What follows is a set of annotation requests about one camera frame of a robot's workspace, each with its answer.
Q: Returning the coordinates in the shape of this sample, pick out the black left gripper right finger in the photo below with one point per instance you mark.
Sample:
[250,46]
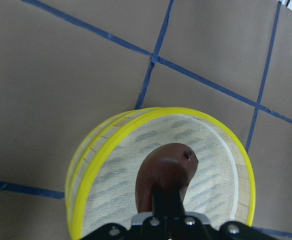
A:
[175,204]

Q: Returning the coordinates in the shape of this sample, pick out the yellow rimmed bamboo steamer tier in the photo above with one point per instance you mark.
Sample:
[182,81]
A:
[87,150]

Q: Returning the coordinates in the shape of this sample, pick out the brown steamed bun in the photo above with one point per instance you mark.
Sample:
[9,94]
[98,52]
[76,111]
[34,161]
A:
[171,166]

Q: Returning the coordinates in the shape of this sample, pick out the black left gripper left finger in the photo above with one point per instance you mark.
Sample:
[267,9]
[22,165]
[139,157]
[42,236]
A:
[160,207]

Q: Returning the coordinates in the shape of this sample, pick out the white mesh upper liner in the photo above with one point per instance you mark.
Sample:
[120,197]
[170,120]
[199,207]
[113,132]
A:
[213,191]

